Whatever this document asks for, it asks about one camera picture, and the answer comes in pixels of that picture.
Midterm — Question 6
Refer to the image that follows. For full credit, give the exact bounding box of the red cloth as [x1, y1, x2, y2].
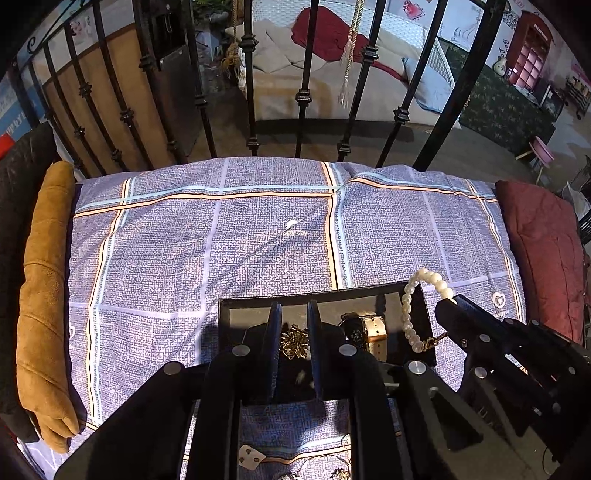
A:
[291, 7, 409, 86]

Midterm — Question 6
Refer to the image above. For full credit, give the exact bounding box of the white cushioned swing bed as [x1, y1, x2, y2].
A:
[226, 0, 462, 130]

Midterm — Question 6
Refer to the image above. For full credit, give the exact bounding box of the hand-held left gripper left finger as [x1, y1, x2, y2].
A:
[53, 301, 283, 480]

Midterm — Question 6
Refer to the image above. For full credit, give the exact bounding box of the white pearl bracelet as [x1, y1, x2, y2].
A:
[401, 269, 451, 356]

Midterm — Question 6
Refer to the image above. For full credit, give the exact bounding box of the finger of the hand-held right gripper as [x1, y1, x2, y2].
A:
[434, 299, 509, 393]
[456, 294, 575, 354]

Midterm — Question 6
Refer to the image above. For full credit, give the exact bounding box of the cream tassel cord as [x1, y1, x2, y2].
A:
[337, 0, 362, 109]

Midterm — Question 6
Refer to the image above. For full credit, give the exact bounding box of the twisted hanging rope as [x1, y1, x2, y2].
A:
[221, 0, 246, 79]

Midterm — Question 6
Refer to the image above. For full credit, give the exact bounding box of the light blue pillow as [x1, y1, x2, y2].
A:
[402, 55, 462, 130]

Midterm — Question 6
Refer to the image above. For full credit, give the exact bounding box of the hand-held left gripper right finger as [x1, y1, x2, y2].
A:
[307, 300, 555, 480]

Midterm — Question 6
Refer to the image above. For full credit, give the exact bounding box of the red shelf cabinet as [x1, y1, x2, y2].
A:
[505, 9, 555, 88]

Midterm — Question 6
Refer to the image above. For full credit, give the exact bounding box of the wristwatch with beige strap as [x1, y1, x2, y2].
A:
[339, 310, 389, 363]

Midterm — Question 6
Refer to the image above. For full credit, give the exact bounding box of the gold star-shaped brooch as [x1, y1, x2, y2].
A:
[279, 323, 311, 361]

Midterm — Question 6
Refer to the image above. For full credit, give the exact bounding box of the black jewelry box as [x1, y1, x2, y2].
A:
[216, 282, 438, 402]

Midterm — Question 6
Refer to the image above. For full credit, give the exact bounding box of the maroon quilted pillow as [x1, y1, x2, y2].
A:
[495, 180, 589, 344]

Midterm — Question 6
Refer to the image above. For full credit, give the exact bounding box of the mustard yellow cushion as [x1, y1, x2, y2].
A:
[15, 161, 86, 454]

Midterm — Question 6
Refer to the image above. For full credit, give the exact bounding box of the wooden wall panel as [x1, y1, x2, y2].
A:
[41, 23, 158, 176]

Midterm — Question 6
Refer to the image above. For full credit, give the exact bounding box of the black iron bed frame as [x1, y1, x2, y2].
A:
[9, 0, 509, 178]

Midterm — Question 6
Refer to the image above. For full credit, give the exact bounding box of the dark metal cabinet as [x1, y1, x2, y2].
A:
[134, 0, 218, 158]

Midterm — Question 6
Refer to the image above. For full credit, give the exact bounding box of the wall poster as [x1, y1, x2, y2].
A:
[0, 69, 33, 139]

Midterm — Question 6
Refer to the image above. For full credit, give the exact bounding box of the pink chair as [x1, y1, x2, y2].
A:
[515, 136, 555, 174]

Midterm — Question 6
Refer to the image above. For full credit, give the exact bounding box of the purple plaid blanket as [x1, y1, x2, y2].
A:
[65, 157, 527, 480]

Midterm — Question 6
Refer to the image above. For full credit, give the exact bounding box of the white earring card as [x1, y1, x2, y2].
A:
[236, 444, 267, 472]

